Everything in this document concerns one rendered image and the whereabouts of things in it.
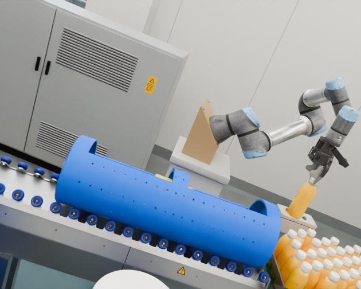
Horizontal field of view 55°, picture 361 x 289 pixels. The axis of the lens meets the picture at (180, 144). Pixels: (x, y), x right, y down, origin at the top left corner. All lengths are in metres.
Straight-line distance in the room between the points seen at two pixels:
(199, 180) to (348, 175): 3.11
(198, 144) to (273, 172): 2.77
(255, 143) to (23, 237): 1.13
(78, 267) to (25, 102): 2.03
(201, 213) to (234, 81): 2.91
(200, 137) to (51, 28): 1.79
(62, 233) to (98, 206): 0.21
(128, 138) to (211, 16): 1.74
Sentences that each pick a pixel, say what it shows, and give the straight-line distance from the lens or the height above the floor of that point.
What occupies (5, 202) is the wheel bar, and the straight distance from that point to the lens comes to 1.52.
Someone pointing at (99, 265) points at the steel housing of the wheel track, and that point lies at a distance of 1.57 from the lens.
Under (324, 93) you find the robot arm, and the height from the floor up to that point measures 1.70.
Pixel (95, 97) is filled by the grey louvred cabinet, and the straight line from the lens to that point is 3.07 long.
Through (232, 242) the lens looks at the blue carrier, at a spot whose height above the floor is 1.10.
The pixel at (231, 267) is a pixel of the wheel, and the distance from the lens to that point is 1.54.
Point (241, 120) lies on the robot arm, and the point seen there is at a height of 1.43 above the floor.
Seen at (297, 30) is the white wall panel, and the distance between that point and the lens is 4.14.
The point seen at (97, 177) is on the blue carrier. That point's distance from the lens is 1.33.
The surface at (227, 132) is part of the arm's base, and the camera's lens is 1.79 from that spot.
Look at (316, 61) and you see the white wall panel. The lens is 4.21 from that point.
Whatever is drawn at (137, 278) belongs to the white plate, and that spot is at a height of 1.04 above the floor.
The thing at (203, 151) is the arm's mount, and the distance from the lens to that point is 1.80.
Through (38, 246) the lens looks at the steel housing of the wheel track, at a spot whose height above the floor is 0.76.
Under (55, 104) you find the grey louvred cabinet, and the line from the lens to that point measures 3.24.
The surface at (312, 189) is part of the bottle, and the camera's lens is 1.68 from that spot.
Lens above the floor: 1.84
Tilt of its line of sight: 21 degrees down
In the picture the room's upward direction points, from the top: 23 degrees clockwise
